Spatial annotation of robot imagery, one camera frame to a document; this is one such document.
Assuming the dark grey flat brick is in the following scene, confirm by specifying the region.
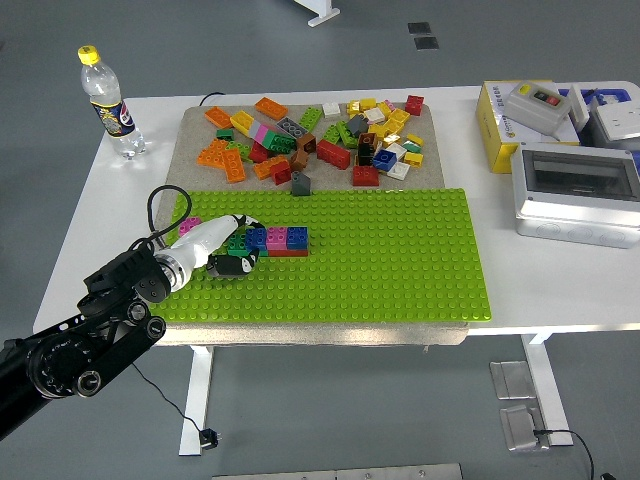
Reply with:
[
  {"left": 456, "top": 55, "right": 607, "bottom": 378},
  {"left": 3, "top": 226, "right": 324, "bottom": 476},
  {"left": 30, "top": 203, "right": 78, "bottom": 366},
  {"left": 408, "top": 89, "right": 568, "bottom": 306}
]
[{"left": 276, "top": 116, "right": 307, "bottom": 139}]

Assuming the yellow cardboard box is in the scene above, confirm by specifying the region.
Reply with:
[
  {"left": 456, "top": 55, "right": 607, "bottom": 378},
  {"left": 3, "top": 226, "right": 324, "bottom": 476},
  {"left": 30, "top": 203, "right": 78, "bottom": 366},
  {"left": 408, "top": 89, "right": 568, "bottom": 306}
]
[{"left": 474, "top": 79, "right": 581, "bottom": 175}]

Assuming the white plastic plate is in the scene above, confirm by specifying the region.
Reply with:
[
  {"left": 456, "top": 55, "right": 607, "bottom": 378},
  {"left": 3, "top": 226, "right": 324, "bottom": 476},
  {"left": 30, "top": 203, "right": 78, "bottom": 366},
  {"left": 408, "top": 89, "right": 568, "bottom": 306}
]
[{"left": 567, "top": 83, "right": 591, "bottom": 132}]

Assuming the black cord with plug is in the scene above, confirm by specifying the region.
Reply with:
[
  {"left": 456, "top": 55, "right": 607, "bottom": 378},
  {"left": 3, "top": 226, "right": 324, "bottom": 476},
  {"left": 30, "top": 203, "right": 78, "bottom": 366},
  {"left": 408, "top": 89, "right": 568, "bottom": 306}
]
[{"left": 130, "top": 91, "right": 225, "bottom": 449}]

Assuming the white table leg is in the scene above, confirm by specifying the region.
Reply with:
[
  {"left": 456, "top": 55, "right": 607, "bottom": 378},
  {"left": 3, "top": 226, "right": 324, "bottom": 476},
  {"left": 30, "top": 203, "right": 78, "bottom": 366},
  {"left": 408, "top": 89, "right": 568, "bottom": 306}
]
[
  {"left": 519, "top": 332, "right": 575, "bottom": 448},
  {"left": 178, "top": 344, "right": 216, "bottom": 457}
]

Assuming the green studded baseplate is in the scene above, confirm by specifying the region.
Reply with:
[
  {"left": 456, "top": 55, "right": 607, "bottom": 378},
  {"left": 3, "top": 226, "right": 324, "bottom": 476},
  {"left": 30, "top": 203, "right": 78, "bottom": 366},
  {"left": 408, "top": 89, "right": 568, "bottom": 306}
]
[{"left": 152, "top": 188, "right": 493, "bottom": 326}]

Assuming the white wall socket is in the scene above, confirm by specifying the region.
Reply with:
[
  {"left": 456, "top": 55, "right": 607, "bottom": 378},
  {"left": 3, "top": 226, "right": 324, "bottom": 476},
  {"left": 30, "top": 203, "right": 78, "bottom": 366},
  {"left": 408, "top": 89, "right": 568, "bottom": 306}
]
[{"left": 589, "top": 102, "right": 640, "bottom": 142}]

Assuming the clear bottle with yellow cap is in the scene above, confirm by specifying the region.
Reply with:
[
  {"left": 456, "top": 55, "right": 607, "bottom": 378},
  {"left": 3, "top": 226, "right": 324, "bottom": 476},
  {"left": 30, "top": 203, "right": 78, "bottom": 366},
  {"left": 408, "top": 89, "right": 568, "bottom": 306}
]
[{"left": 77, "top": 44, "right": 147, "bottom": 160}]

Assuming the blue plastic tray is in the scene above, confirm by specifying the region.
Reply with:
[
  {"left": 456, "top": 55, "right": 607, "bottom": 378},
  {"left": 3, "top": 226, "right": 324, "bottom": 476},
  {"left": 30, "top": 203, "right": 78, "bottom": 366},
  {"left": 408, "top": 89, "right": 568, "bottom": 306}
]
[{"left": 557, "top": 85, "right": 629, "bottom": 109}]

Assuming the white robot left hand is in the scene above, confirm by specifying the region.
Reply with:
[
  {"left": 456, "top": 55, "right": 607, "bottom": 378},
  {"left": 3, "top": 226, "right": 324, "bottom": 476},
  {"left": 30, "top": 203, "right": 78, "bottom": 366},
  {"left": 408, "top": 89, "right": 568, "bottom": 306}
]
[{"left": 167, "top": 213, "right": 265, "bottom": 279}]

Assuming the brown and black brick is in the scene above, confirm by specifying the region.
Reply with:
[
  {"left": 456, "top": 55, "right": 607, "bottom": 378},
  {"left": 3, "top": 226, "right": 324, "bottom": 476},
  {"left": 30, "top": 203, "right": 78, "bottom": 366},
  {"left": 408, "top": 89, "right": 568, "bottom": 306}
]
[{"left": 356, "top": 131, "right": 379, "bottom": 167}]

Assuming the grey box with clear lid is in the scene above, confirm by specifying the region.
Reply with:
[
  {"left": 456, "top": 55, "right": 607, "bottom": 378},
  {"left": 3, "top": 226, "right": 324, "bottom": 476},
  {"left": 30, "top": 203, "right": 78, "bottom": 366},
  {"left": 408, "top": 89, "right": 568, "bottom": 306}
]
[{"left": 509, "top": 142, "right": 640, "bottom": 250}]

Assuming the grey push-button switch box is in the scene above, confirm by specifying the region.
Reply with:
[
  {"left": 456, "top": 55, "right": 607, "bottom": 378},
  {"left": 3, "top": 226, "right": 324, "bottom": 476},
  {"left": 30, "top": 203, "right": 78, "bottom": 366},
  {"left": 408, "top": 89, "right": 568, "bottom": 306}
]
[{"left": 502, "top": 80, "right": 572, "bottom": 137}]

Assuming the long metal plate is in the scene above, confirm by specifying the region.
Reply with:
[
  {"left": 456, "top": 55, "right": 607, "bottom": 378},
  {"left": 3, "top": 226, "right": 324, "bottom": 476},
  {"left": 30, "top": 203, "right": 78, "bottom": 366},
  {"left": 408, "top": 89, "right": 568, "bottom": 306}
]
[{"left": 210, "top": 463, "right": 465, "bottom": 480}]

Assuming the black floor cable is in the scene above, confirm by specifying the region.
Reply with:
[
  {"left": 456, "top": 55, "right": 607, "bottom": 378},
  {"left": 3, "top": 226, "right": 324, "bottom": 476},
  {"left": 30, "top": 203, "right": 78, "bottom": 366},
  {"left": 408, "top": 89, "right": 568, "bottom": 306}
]
[{"left": 532, "top": 428, "right": 596, "bottom": 480}]

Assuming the orange long toy brick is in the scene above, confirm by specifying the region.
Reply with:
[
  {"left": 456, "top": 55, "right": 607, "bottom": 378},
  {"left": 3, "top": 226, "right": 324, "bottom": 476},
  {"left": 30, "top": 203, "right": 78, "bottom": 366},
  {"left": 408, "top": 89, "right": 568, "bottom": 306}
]
[
  {"left": 254, "top": 96, "right": 289, "bottom": 120},
  {"left": 196, "top": 138, "right": 230, "bottom": 169},
  {"left": 253, "top": 154, "right": 291, "bottom": 181},
  {"left": 204, "top": 105, "right": 234, "bottom": 130},
  {"left": 221, "top": 148, "right": 248, "bottom": 184}
]

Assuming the metal floor plate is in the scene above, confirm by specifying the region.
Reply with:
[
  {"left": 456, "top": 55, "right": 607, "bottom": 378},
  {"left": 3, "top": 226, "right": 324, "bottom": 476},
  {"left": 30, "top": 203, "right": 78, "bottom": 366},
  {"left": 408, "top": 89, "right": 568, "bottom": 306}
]
[
  {"left": 488, "top": 360, "right": 537, "bottom": 400},
  {"left": 499, "top": 404, "right": 551, "bottom": 454}
]

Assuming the dark green long toy brick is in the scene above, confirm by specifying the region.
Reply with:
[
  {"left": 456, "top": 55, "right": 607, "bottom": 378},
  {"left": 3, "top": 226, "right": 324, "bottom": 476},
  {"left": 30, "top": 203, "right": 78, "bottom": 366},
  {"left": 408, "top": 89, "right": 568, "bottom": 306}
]
[{"left": 225, "top": 233, "right": 270, "bottom": 257}]

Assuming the yellow long toy brick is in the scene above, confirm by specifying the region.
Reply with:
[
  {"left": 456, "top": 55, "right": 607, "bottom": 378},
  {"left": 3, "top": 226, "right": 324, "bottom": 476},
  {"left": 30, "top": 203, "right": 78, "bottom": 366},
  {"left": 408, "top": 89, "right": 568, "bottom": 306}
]
[{"left": 229, "top": 109, "right": 257, "bottom": 136}]

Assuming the white furniture foot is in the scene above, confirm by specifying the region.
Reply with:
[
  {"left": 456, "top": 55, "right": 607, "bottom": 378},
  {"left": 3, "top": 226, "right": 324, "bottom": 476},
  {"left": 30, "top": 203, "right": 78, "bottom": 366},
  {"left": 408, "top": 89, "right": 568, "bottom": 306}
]
[{"left": 292, "top": 0, "right": 342, "bottom": 28}]

